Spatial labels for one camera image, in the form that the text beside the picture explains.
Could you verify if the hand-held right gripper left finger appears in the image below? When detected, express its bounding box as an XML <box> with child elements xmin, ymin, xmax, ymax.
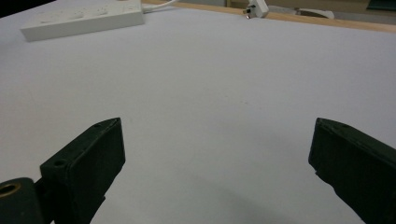
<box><xmin>39</xmin><ymin>117</ymin><xmax>126</xmax><ymax>224</ymax></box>

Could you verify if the white power strip cable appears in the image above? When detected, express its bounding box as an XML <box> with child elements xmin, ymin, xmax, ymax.
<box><xmin>141</xmin><ymin>0</ymin><xmax>181</xmax><ymax>14</ymax></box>

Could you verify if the white power strip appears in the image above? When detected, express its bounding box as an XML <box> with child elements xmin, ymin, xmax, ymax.
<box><xmin>20</xmin><ymin>0</ymin><xmax>146</xmax><ymax>43</ymax></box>

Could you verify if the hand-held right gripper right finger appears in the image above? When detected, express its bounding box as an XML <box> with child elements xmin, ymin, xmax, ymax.
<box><xmin>308</xmin><ymin>117</ymin><xmax>396</xmax><ymax>224</ymax></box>

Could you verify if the white plug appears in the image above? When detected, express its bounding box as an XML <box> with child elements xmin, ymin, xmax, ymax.
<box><xmin>242</xmin><ymin>0</ymin><xmax>270</xmax><ymax>20</ymax></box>

